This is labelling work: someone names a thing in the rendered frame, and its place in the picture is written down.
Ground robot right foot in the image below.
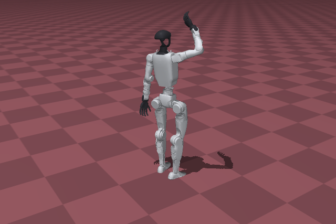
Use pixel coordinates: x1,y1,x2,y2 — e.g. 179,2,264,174
168,171,186,179

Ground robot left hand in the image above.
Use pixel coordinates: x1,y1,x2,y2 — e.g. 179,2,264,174
140,95,151,116

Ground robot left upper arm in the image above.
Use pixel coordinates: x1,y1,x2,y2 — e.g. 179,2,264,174
144,54,154,82

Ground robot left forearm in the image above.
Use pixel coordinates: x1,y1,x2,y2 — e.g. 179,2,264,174
143,79,151,100

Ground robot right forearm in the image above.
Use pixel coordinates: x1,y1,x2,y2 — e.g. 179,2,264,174
191,27,203,51

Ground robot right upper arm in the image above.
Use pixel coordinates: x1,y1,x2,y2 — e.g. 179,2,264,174
171,46,204,63

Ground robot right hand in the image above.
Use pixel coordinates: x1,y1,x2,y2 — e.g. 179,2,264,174
183,11,198,31

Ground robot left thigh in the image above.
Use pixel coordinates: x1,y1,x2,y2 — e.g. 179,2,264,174
151,97,166,140

